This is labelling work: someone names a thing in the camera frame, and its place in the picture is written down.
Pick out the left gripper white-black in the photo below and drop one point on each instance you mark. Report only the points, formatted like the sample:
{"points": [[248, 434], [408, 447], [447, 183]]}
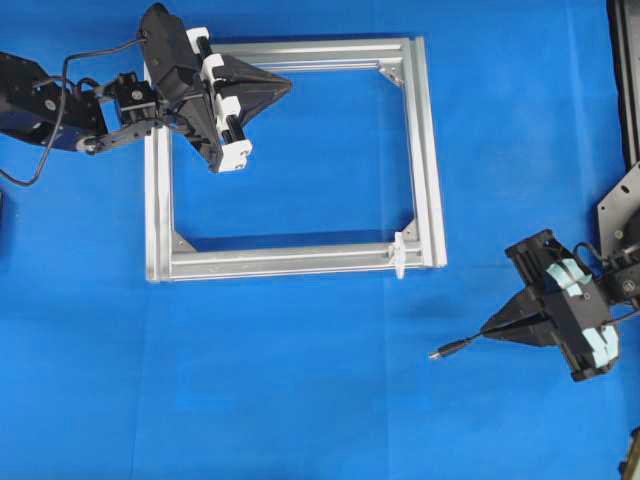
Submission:
{"points": [[180, 65]]}

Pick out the right gripper black-teal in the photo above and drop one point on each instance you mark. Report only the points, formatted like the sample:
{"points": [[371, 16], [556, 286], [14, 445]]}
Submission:
{"points": [[560, 306]]}

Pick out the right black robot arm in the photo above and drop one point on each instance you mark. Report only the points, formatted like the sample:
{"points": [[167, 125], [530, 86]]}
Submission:
{"points": [[618, 255]]}

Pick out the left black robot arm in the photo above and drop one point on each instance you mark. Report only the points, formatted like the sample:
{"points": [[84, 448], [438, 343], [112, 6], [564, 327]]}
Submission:
{"points": [[84, 116]]}

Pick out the silver aluminium extrusion frame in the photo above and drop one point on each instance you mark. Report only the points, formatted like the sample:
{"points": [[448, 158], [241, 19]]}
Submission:
{"points": [[421, 244]]}

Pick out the black rail right edge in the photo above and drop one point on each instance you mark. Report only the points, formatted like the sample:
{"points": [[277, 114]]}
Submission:
{"points": [[623, 19]]}

